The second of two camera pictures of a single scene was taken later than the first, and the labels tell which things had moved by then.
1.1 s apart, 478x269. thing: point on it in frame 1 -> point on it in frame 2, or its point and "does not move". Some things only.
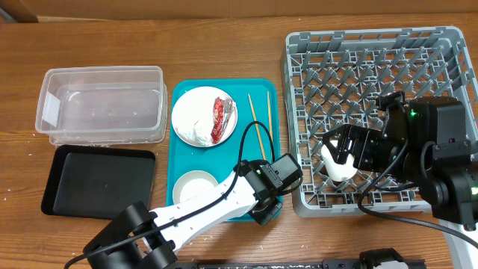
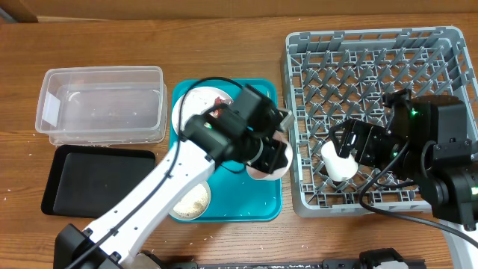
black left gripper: [267, 215] -> [276, 159]
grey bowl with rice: [192, 184] -> [193, 203]
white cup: [335, 171] does not move
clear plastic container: [107, 104] does not move
